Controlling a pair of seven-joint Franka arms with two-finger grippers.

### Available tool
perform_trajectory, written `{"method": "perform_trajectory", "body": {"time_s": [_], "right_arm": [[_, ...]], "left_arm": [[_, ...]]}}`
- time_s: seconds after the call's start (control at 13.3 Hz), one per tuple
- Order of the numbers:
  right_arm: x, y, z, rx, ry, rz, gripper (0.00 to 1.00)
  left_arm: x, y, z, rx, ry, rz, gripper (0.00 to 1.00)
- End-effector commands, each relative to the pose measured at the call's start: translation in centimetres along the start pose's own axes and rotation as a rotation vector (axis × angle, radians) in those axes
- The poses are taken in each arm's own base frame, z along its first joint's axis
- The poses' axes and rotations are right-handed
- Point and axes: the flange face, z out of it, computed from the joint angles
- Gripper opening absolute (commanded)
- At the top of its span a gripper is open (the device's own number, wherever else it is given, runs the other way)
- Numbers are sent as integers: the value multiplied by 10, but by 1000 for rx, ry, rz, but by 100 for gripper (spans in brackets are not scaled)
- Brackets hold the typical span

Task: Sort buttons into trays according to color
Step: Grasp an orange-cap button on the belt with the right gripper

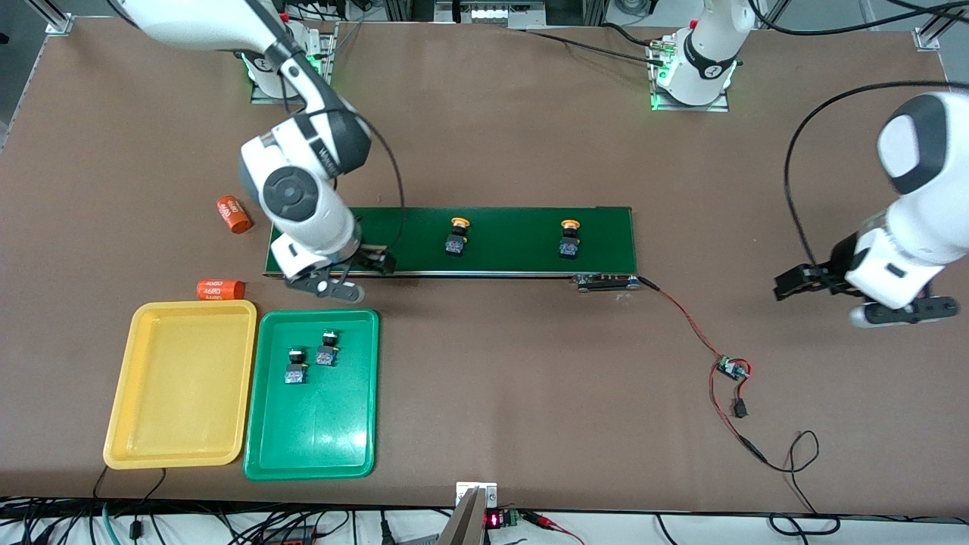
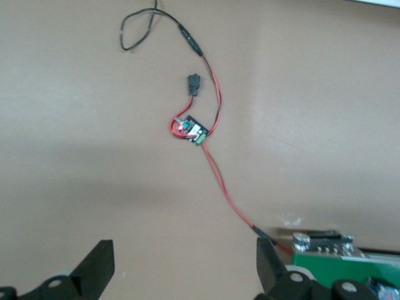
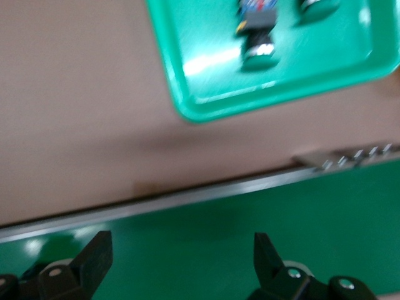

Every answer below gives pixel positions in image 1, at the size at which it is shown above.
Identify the orange 4680 cylinder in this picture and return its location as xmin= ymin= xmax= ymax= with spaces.
xmin=197 ymin=279 xmax=247 ymax=301
xmin=216 ymin=196 xmax=253 ymax=235

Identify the green conveyor belt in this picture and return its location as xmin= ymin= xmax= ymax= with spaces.
xmin=263 ymin=204 xmax=641 ymax=292

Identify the green plastic tray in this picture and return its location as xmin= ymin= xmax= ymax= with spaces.
xmin=243 ymin=309 xmax=380 ymax=481

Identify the yellow plastic tray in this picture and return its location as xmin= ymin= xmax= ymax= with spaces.
xmin=103 ymin=300 xmax=258 ymax=470

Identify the silver mounting plate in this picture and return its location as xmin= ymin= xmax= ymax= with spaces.
xmin=456 ymin=481 xmax=499 ymax=509

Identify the metal equipment rack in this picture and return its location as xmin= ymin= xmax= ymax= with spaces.
xmin=382 ymin=0 xmax=606 ymax=30

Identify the red black clip lead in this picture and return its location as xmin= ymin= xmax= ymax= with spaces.
xmin=522 ymin=511 xmax=584 ymax=545

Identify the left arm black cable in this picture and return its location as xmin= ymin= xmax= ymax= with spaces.
xmin=746 ymin=0 xmax=969 ymax=267

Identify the red black motor cable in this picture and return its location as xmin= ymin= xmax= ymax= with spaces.
xmin=637 ymin=276 xmax=724 ymax=360

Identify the red black power cable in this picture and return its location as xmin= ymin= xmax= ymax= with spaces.
xmin=709 ymin=367 xmax=841 ymax=537

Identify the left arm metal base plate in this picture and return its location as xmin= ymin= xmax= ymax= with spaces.
xmin=649 ymin=34 xmax=731 ymax=113

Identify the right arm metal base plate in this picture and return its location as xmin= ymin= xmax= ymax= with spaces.
xmin=250 ymin=21 xmax=338 ymax=105

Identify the aluminium frame profile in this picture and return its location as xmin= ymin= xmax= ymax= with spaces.
xmin=26 ymin=0 xmax=74 ymax=35
xmin=914 ymin=0 xmax=969 ymax=52

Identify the grey metal post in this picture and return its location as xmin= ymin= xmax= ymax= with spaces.
xmin=438 ymin=487 xmax=487 ymax=545

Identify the black table cable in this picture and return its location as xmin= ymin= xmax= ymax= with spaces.
xmin=509 ymin=21 xmax=667 ymax=69

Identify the black cable with ferrite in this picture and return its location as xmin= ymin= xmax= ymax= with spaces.
xmin=130 ymin=468 xmax=167 ymax=540

